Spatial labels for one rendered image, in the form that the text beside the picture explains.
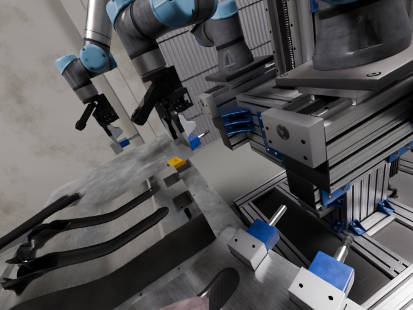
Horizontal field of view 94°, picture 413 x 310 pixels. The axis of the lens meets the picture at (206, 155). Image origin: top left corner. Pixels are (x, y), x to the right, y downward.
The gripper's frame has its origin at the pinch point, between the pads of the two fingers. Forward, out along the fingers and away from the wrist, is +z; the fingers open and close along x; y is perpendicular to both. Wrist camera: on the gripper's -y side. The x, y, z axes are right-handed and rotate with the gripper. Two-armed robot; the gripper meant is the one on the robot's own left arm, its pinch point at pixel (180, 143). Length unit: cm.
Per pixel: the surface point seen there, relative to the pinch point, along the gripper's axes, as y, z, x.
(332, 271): -5.3, 8.2, -43.5
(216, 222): -7.6, 15.1, -18.4
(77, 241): -33.6, 3.9, -4.8
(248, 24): 197, -22, 138
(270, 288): -11.8, 9.6, -38.5
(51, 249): -37.6, 2.1, -4.5
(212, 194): -1.8, 15.1, -9.8
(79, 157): -42, 34, 211
